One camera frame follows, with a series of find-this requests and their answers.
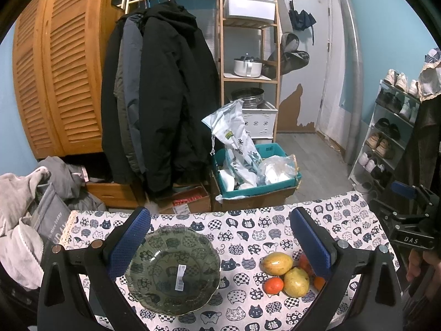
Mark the person right hand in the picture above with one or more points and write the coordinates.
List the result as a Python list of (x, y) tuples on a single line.
[(414, 270)]

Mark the black hanging coat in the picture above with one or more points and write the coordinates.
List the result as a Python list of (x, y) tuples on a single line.
[(159, 82)]

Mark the clear plastic bag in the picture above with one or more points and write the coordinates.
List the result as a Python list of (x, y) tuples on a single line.
[(276, 169)]

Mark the orange fruit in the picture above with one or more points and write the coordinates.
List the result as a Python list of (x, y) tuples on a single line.
[(319, 283)]

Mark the white cooking pot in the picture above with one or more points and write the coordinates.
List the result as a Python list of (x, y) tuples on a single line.
[(248, 66)]

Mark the cardboard box under crate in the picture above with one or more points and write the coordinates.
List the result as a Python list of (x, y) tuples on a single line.
[(250, 202)]

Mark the metal shoe rack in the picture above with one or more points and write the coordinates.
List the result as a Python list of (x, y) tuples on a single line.
[(389, 129)]

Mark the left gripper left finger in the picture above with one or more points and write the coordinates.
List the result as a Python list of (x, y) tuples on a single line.
[(63, 304)]

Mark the wooden shelf rack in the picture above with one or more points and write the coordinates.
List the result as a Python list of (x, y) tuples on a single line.
[(241, 37)]

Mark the teal plastic crate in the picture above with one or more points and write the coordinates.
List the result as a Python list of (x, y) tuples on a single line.
[(230, 189)]

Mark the grey clothes pile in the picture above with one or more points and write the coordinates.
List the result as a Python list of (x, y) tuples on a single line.
[(22, 249)]

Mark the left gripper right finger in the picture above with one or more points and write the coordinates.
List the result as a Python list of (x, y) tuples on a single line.
[(376, 304)]

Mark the wooden louvered wardrobe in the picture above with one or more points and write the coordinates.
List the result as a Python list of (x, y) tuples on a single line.
[(58, 58)]

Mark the grey tote bag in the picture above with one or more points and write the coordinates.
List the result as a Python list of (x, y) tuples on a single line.
[(49, 214)]

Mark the metal round pan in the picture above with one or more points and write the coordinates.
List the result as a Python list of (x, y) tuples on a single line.
[(252, 97)]

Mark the white storage bin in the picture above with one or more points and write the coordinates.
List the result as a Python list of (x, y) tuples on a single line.
[(261, 10)]

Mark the dark umbrella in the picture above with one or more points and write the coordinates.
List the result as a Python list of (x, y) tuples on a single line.
[(301, 21)]

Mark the grey vertical pipe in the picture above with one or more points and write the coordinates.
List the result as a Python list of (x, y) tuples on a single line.
[(357, 78)]

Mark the yellow-green pear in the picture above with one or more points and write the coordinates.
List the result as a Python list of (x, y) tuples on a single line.
[(296, 282)]

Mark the small cardboard box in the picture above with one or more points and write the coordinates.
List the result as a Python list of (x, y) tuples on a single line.
[(191, 200)]

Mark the white patterned drawer box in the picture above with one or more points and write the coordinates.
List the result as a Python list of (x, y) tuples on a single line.
[(260, 121)]

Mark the yellow-red mango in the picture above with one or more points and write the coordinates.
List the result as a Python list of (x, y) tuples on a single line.
[(277, 264)]

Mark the dark hanging bag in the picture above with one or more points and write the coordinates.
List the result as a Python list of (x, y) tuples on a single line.
[(291, 58)]

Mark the red apple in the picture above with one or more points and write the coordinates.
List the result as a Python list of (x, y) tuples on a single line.
[(304, 264)]

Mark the white door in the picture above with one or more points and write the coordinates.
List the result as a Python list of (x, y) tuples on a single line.
[(302, 90)]

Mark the small orange tangerine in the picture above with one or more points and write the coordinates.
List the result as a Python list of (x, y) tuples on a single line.
[(273, 286)]

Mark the green glass bowl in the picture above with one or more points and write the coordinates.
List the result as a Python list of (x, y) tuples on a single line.
[(175, 270)]

